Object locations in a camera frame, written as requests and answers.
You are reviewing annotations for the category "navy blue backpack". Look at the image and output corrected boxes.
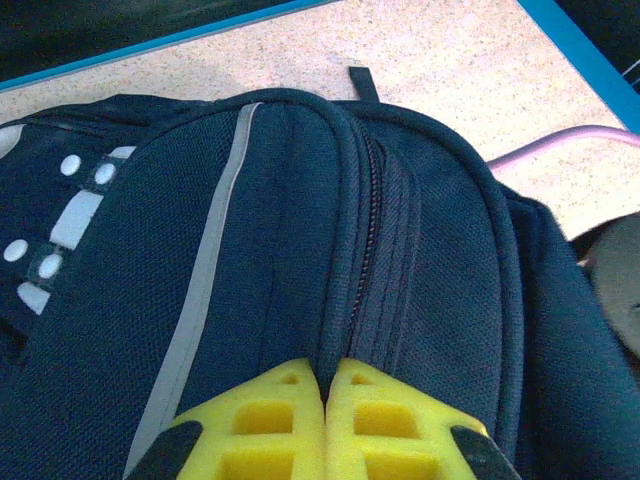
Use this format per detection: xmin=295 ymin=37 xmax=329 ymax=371
xmin=0 ymin=66 xmax=640 ymax=480

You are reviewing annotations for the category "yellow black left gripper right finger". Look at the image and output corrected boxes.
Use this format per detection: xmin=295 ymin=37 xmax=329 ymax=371
xmin=324 ymin=357 xmax=522 ymax=480

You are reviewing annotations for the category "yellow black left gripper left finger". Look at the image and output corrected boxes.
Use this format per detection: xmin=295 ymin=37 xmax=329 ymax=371
xmin=124 ymin=357 xmax=327 ymax=480

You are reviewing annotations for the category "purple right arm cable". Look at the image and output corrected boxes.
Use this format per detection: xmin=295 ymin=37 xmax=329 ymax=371
xmin=487 ymin=124 xmax=640 ymax=174

